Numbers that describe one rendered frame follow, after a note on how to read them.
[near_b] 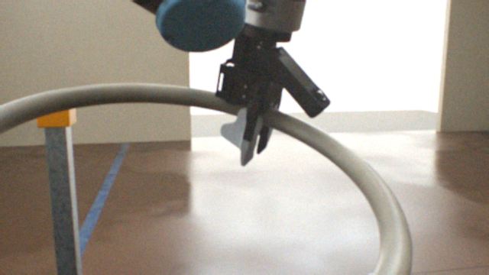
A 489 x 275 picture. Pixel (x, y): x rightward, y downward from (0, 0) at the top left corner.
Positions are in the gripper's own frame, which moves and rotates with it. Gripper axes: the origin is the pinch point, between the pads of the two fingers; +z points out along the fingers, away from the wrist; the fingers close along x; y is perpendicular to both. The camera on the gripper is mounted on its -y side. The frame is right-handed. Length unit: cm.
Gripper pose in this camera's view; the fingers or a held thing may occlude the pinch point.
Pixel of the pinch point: (256, 154)
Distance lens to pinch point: 68.1
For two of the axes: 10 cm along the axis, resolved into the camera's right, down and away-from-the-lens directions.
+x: -4.5, 3.1, -8.3
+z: -1.7, 8.9, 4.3
